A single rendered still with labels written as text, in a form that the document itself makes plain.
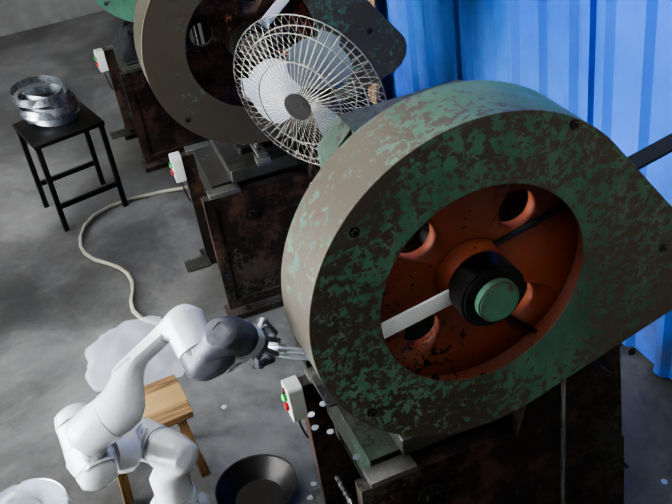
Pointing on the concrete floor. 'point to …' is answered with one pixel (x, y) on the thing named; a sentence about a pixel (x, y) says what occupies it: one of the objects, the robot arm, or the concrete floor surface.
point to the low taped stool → (164, 398)
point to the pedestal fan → (301, 79)
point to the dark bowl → (257, 481)
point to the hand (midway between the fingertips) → (277, 347)
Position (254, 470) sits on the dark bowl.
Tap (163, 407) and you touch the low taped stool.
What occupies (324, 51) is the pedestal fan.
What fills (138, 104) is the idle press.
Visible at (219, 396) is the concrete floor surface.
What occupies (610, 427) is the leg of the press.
